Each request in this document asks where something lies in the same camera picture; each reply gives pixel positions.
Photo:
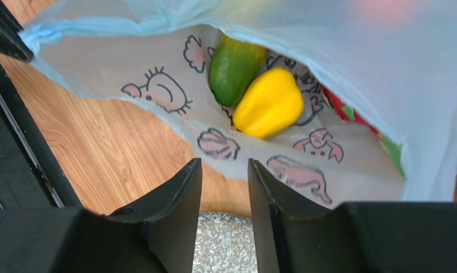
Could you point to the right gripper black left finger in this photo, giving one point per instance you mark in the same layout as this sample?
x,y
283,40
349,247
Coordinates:
x,y
169,217

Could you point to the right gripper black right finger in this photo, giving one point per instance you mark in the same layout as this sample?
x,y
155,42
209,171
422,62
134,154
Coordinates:
x,y
280,218

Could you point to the yellow fake bell pepper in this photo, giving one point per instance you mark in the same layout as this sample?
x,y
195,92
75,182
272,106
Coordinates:
x,y
272,102

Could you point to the red fake dragon fruit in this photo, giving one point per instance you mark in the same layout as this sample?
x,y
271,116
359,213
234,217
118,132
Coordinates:
x,y
349,114

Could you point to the light blue plastic bag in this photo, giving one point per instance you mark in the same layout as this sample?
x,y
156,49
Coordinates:
x,y
378,82

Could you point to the green fake mango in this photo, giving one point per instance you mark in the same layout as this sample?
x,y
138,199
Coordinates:
x,y
233,66

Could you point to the speckled round plate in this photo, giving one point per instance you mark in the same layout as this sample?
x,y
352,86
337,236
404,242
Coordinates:
x,y
224,243

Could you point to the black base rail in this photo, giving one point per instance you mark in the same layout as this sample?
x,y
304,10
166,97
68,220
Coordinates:
x,y
30,175

